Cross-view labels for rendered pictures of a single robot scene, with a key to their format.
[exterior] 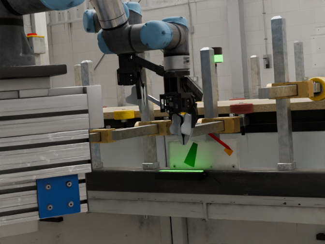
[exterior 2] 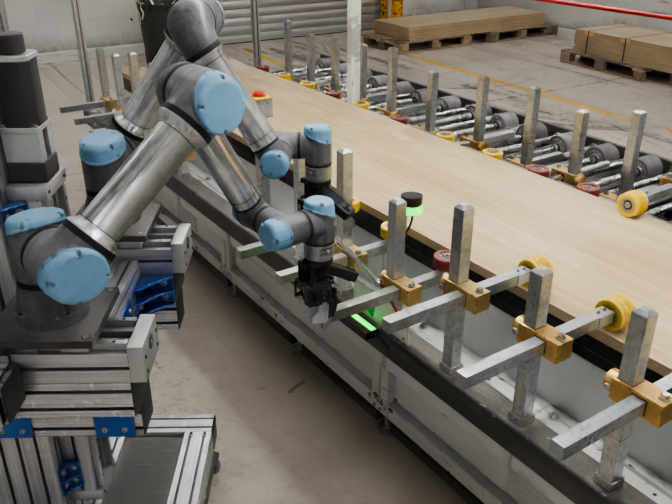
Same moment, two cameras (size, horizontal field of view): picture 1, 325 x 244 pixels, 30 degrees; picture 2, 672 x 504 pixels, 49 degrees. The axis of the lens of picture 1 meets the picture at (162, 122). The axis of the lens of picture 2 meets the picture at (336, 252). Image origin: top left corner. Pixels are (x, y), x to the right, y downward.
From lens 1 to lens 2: 1.20 m
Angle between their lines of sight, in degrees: 33
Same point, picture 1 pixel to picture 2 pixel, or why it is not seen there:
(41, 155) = (84, 399)
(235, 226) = not seen: hidden behind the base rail
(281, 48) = (459, 245)
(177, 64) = (312, 255)
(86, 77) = (296, 169)
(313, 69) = not seen: outside the picture
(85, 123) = (126, 378)
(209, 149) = (385, 309)
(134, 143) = (359, 234)
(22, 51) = (66, 308)
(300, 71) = (630, 153)
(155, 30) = (269, 236)
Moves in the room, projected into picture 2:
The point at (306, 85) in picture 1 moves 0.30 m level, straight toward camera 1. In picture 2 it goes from (474, 301) to (404, 357)
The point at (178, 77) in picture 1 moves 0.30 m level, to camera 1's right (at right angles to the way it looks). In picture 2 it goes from (313, 268) to (430, 293)
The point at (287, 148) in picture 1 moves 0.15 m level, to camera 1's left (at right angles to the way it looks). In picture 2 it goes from (450, 351) to (395, 338)
